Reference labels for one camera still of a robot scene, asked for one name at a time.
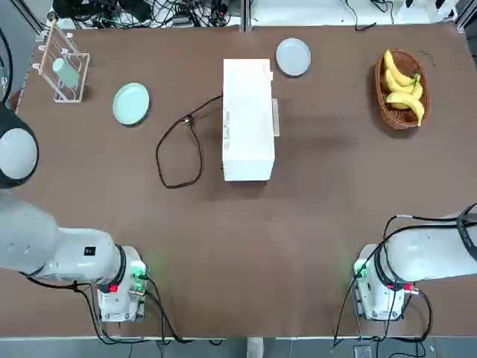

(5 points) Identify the light green round plate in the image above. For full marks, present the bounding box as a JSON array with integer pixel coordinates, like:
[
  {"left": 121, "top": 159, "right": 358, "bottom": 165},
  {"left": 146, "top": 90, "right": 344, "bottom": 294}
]
[{"left": 112, "top": 82, "right": 151, "bottom": 127}]

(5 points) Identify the clear acrylic cup rack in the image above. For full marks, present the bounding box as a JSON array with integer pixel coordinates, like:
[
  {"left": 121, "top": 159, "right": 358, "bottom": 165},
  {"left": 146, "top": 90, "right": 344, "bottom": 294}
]
[{"left": 31, "top": 18, "right": 92, "bottom": 104}]

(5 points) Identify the dark oven power cord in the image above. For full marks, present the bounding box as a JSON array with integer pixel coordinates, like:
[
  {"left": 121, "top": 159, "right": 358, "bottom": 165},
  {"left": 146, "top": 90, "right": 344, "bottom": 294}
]
[{"left": 155, "top": 95, "right": 224, "bottom": 189}]

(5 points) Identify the white oven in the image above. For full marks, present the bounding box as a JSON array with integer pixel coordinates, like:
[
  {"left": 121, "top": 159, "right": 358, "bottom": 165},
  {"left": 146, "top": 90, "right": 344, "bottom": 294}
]
[{"left": 221, "top": 57, "right": 282, "bottom": 183}]

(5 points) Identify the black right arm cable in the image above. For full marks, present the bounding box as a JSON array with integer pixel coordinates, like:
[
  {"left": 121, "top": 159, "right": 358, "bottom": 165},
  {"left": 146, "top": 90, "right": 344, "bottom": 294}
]
[{"left": 328, "top": 214, "right": 434, "bottom": 352}]

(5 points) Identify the aluminium frame post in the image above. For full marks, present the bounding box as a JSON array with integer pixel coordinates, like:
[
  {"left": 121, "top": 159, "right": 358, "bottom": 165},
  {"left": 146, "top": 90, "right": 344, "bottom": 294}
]
[{"left": 242, "top": 0, "right": 253, "bottom": 33}]

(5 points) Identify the light green cup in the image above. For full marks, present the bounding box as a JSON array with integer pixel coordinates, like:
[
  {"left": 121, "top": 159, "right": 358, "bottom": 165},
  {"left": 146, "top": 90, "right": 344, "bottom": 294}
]
[{"left": 51, "top": 57, "right": 80, "bottom": 88}]

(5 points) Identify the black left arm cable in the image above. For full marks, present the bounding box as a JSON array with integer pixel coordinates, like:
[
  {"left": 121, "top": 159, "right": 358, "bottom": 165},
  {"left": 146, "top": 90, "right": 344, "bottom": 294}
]
[{"left": 22, "top": 274, "right": 184, "bottom": 345}]

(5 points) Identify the brown wicker basket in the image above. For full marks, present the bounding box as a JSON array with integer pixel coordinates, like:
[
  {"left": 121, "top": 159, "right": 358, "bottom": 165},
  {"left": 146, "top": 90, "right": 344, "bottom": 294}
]
[{"left": 373, "top": 47, "right": 432, "bottom": 131}]

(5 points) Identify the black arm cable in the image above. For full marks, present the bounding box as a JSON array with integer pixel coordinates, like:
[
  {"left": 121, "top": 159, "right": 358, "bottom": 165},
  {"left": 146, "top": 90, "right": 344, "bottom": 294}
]
[
  {"left": 328, "top": 214, "right": 434, "bottom": 352},
  {"left": 22, "top": 274, "right": 184, "bottom": 345}
]

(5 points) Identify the yellow banana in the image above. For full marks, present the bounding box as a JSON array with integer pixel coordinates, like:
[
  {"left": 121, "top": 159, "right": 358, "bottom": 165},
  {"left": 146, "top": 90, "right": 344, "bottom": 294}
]
[
  {"left": 385, "top": 92, "right": 426, "bottom": 128},
  {"left": 383, "top": 48, "right": 421, "bottom": 86},
  {"left": 385, "top": 69, "right": 424, "bottom": 98}
]

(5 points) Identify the grey round plate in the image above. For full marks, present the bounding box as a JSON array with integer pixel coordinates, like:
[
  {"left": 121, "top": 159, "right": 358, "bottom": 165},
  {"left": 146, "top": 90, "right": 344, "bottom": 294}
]
[{"left": 275, "top": 37, "right": 312, "bottom": 78}]

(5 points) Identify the thin dark wire scrap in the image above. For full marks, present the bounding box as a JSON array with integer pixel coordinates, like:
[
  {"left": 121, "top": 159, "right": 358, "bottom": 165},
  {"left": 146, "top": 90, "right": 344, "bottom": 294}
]
[{"left": 416, "top": 50, "right": 437, "bottom": 69}]

